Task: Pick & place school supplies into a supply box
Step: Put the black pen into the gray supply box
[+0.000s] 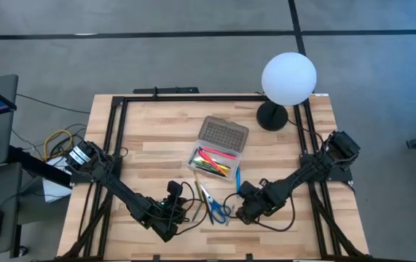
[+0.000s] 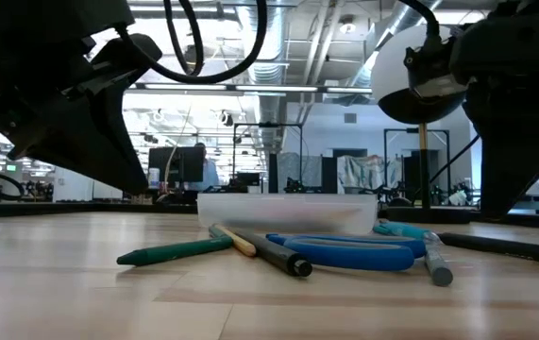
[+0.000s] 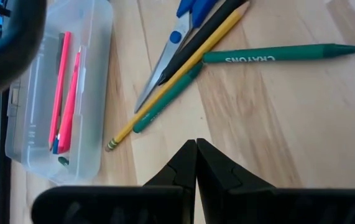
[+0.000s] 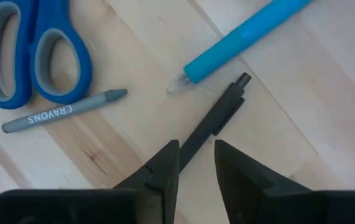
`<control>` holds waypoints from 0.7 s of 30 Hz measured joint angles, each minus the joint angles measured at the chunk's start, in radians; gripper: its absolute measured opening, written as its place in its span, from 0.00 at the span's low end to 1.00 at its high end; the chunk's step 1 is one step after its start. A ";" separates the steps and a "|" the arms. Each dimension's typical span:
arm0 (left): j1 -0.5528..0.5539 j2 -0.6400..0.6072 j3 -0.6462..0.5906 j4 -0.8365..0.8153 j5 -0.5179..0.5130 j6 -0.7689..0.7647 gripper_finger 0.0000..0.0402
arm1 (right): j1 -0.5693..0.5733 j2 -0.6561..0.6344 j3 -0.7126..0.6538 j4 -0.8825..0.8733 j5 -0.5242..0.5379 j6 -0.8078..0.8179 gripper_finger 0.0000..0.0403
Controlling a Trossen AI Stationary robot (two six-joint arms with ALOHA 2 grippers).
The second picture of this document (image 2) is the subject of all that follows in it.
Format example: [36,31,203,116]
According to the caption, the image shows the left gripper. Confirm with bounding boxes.
[0,0,150,196]

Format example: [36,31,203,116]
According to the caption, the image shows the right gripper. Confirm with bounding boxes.
[450,8,539,220]

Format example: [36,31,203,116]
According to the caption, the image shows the long black marker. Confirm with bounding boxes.
[437,231,539,267]

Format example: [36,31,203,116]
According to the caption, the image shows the green crayon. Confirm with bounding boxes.
[116,235,235,267]

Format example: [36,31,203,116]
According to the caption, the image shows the teal pen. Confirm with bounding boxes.
[372,221,440,245]

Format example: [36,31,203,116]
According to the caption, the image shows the grey marker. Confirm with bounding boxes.
[422,230,455,288]

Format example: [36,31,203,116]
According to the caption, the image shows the dark green pen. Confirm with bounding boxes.
[207,224,230,240]

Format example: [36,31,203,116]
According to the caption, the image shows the yellow wooden pencil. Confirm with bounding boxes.
[212,223,258,258]

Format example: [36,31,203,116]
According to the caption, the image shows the blue-handled scissors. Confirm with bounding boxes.
[265,232,427,273]

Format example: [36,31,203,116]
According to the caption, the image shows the thick black marker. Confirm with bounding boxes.
[233,228,314,279]

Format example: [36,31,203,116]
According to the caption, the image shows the translucent plastic supply box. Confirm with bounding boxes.
[196,192,379,236]

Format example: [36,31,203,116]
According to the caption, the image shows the black computer monitor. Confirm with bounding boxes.
[148,145,206,184]

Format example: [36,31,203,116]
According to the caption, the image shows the person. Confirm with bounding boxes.
[192,143,222,191]

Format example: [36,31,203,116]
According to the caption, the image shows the white globe table lamp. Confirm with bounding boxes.
[370,24,469,226]

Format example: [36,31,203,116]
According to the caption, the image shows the patterned cloth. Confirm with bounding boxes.
[337,155,402,193]

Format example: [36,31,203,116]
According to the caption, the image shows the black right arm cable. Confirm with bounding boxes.
[429,134,482,186]

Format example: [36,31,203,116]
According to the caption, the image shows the black metal rig frame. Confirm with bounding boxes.
[383,127,452,204]
[232,122,304,194]

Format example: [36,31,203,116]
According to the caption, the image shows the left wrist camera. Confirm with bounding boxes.
[82,32,164,94]

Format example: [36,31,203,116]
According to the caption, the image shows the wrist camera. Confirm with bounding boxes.
[82,32,164,94]
[403,35,468,101]

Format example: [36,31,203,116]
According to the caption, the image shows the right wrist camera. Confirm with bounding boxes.
[403,35,468,101]

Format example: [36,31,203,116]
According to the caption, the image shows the black ceiling camera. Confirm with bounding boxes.
[182,44,206,70]

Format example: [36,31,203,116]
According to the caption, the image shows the silver ventilation duct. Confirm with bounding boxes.
[235,0,294,152]

